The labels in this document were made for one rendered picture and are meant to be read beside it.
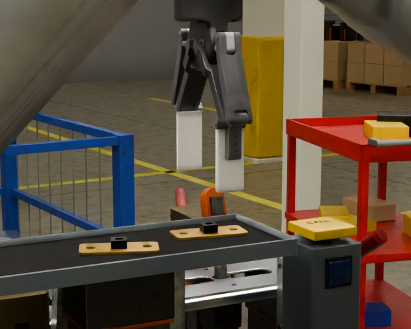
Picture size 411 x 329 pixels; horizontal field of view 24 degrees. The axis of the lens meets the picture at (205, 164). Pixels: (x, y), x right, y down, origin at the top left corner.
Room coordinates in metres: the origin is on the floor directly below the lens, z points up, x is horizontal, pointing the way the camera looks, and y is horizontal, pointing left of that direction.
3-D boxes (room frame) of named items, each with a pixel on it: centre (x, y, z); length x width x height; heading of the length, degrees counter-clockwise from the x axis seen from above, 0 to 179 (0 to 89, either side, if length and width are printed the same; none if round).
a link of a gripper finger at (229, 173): (0.98, -0.03, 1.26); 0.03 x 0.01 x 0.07; 109
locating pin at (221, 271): (1.41, -0.02, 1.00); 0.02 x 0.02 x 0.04
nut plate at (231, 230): (1.05, 0.00, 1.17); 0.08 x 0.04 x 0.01; 109
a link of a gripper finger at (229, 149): (0.97, -0.03, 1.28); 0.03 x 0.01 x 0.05; 19
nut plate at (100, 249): (0.98, 0.09, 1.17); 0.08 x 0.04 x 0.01; 96
